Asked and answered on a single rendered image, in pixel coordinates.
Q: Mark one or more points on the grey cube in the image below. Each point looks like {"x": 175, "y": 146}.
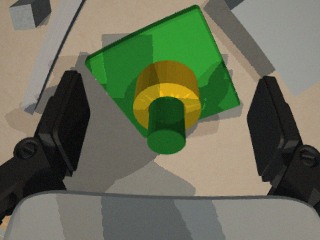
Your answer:
{"x": 288, "y": 33}
{"x": 28, "y": 14}

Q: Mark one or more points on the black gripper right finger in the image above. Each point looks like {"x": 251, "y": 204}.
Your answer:
{"x": 293, "y": 169}

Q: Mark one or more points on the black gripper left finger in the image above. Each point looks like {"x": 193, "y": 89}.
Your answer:
{"x": 54, "y": 150}

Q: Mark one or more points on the yellow round nut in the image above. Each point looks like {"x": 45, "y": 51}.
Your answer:
{"x": 167, "y": 78}

